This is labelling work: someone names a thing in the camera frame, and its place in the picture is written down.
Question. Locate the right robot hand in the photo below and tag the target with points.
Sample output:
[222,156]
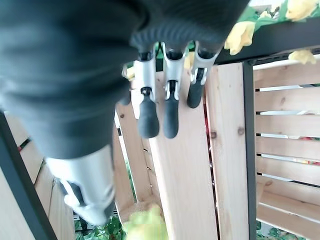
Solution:
[62,75]

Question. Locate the small yellow artificial flower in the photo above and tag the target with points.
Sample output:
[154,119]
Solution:
[130,73]
[188,60]

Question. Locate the light wooden plank crate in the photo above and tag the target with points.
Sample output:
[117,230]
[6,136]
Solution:
[185,162]

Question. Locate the green artificial ivy leaves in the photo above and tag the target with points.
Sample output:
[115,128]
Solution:
[110,228]
[268,232]

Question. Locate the large yellow artificial flower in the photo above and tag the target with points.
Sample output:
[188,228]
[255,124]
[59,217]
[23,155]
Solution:
[240,37]

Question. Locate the light wooden slatted crate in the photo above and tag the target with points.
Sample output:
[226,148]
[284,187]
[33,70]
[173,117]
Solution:
[287,125]

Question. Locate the black metal shelf post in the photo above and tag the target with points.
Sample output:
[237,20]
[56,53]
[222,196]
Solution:
[22,180]

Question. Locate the black metal shelf frame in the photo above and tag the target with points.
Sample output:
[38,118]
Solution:
[250,125]

